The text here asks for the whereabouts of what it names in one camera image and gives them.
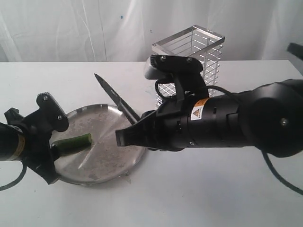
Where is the green cucumber piece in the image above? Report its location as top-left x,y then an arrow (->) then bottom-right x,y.
57,133 -> 92,156

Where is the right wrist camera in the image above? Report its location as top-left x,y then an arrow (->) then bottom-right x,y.
144,55 -> 209,102

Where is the round stainless steel plate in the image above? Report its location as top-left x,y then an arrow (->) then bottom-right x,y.
50,104 -> 145,185

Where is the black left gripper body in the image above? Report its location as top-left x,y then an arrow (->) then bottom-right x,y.
16,118 -> 56,171

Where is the black handled serrated knife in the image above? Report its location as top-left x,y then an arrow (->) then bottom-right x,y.
94,73 -> 140,124

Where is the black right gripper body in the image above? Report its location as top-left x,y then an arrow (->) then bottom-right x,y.
151,95 -> 241,151

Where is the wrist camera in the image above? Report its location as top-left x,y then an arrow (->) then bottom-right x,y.
144,55 -> 209,102
36,92 -> 69,132

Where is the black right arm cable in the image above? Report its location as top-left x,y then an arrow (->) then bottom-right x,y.
153,79 -> 303,193

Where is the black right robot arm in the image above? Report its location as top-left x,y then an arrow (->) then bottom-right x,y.
116,55 -> 303,157

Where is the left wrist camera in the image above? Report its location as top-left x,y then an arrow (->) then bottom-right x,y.
36,92 -> 69,132

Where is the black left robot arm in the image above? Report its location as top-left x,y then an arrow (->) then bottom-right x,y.
0,108 -> 59,185

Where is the wire metal utensil holder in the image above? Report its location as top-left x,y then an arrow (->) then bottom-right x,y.
151,26 -> 225,109

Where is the white backdrop curtain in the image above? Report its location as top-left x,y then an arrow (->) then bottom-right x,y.
0,0 -> 303,61

